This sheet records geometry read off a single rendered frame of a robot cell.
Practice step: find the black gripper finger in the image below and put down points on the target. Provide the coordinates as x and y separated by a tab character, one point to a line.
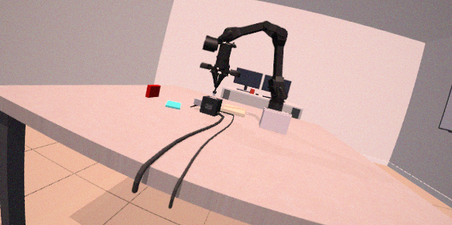
220	78
215	76

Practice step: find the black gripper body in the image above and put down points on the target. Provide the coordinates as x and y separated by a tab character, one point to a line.
221	62

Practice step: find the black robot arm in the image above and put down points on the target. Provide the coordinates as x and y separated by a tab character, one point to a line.
278	34

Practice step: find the red rectangular bar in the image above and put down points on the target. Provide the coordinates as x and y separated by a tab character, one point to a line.
152	91

